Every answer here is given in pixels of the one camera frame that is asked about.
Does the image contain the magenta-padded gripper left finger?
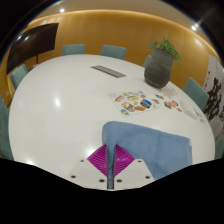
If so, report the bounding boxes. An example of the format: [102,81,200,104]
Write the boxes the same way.
[68,143,109,190]

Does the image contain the sheet of colourful stickers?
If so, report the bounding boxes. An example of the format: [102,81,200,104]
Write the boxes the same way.
[107,90,160,118]

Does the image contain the grey table cable hatch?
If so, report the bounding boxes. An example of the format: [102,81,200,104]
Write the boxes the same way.
[89,64,127,79]

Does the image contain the blue towel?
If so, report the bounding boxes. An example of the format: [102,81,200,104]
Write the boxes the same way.
[101,120,194,190]

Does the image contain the white flat box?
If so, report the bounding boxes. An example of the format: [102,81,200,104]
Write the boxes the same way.
[179,99,198,120]

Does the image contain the teal chairs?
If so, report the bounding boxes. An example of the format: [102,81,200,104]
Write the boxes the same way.
[0,43,224,161]

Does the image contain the white calligraphy banner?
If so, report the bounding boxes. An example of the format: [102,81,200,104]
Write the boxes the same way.
[201,54,224,141]

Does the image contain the potted plant in grey pot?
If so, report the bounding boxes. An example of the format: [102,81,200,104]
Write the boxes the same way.
[143,38,183,90]

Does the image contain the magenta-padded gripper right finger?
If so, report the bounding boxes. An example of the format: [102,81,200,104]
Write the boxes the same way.
[114,145,156,191]

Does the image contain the ceiling spotlights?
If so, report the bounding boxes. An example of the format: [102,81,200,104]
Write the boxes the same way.
[58,7,198,32]

